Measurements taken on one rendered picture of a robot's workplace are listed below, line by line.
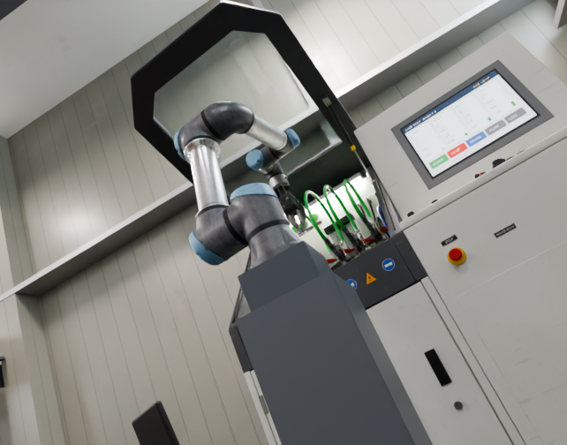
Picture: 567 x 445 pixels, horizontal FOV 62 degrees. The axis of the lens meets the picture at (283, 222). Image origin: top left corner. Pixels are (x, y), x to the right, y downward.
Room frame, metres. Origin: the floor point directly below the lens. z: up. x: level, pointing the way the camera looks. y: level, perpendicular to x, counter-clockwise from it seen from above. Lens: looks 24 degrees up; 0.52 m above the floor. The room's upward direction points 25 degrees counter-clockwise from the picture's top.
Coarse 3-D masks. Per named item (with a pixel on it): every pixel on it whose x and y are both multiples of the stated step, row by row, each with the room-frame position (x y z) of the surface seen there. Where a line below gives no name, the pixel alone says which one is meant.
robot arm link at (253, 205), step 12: (240, 192) 1.04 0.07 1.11; (252, 192) 1.04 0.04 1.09; (264, 192) 1.05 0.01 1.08; (240, 204) 1.05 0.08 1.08; (252, 204) 1.04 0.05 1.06; (264, 204) 1.04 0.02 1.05; (276, 204) 1.07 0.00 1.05; (228, 216) 1.06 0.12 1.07; (240, 216) 1.05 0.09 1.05; (252, 216) 1.04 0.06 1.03; (264, 216) 1.04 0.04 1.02; (276, 216) 1.05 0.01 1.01; (228, 228) 1.07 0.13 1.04; (240, 228) 1.07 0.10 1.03; (252, 228) 1.05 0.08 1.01; (240, 240) 1.10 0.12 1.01
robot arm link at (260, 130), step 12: (216, 108) 1.16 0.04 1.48; (228, 108) 1.17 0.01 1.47; (240, 108) 1.20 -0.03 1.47; (216, 120) 1.17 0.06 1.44; (228, 120) 1.18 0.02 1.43; (240, 120) 1.21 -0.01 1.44; (252, 120) 1.25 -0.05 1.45; (264, 120) 1.35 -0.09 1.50; (228, 132) 1.21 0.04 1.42; (240, 132) 1.27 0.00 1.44; (252, 132) 1.31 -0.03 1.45; (264, 132) 1.36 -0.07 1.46; (276, 132) 1.42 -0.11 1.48; (288, 132) 1.51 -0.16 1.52; (264, 144) 1.45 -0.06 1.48; (276, 144) 1.47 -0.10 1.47; (288, 144) 1.52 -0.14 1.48; (276, 156) 1.57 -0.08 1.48
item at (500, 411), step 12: (432, 288) 1.42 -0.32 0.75; (432, 300) 1.44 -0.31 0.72; (444, 312) 1.42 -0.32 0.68; (456, 324) 1.42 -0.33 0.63; (456, 336) 1.42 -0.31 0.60; (468, 348) 1.41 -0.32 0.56; (468, 360) 1.42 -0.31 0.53; (480, 372) 1.42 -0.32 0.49; (252, 384) 1.62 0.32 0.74; (480, 384) 1.42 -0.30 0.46; (252, 396) 1.63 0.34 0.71; (492, 396) 1.42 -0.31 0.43; (504, 408) 1.42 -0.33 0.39; (264, 420) 1.62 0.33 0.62; (504, 420) 1.42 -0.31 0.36; (516, 432) 1.41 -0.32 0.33; (276, 444) 1.62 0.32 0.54; (516, 444) 1.42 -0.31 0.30
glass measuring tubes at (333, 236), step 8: (344, 216) 1.96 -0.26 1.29; (352, 216) 1.96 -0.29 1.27; (336, 224) 1.97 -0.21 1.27; (344, 224) 1.97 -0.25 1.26; (328, 232) 1.99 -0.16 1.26; (336, 232) 1.99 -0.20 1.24; (352, 232) 1.99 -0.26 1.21; (336, 240) 2.01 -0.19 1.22; (344, 240) 1.99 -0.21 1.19; (368, 248) 1.98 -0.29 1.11
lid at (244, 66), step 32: (224, 0) 1.22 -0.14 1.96; (192, 32) 1.26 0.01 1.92; (224, 32) 1.29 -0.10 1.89; (256, 32) 1.32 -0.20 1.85; (288, 32) 1.35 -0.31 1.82; (160, 64) 1.33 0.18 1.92; (192, 64) 1.37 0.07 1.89; (224, 64) 1.41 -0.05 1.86; (256, 64) 1.44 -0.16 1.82; (288, 64) 1.46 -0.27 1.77; (160, 96) 1.45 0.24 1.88; (192, 96) 1.48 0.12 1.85; (224, 96) 1.51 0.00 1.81; (256, 96) 1.55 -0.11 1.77; (288, 96) 1.58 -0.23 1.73; (320, 96) 1.60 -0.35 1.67; (160, 128) 1.54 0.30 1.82; (288, 128) 1.70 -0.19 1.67; (320, 128) 1.74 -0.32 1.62; (352, 128) 1.76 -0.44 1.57; (224, 160) 1.76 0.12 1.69; (288, 160) 1.84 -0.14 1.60; (320, 160) 1.86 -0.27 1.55; (352, 160) 1.90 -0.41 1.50; (320, 192) 2.02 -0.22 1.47
